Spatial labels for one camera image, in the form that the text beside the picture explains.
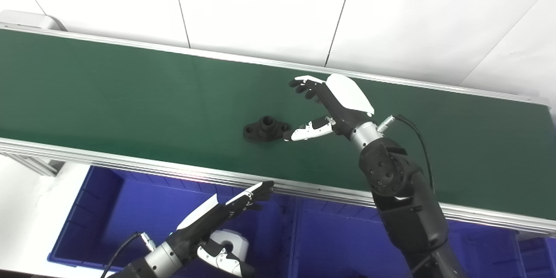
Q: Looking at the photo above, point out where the aluminium conveyor support bracket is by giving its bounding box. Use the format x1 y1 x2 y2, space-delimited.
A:
0 152 66 178

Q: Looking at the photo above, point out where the green conveyor belt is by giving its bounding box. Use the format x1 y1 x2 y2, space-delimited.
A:
0 29 556 221

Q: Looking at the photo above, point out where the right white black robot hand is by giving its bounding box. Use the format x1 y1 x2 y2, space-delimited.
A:
283 73 375 142

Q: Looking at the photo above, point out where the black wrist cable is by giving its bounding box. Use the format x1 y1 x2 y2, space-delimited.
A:
377 114 435 192
100 232 156 278

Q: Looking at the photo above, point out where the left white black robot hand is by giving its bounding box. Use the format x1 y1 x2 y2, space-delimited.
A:
167 180 275 278

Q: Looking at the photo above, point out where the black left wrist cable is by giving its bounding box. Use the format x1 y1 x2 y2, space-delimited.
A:
100 232 156 278

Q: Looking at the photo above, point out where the grey conveyor end cover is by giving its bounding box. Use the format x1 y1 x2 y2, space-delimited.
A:
0 10 66 32

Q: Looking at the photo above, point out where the aluminium conveyor side rail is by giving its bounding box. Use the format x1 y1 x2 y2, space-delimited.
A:
0 137 556 238
0 23 551 106

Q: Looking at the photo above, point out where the blue plastic bin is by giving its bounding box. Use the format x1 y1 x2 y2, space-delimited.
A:
295 202 523 278
516 232 556 278
46 165 301 278

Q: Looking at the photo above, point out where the white plastic machine part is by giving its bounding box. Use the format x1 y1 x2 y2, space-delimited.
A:
209 230 249 262

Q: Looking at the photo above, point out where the black flanged machine part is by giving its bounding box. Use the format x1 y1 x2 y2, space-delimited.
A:
243 115 291 142

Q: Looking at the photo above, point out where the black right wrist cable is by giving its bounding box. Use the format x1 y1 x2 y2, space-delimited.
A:
377 114 435 192

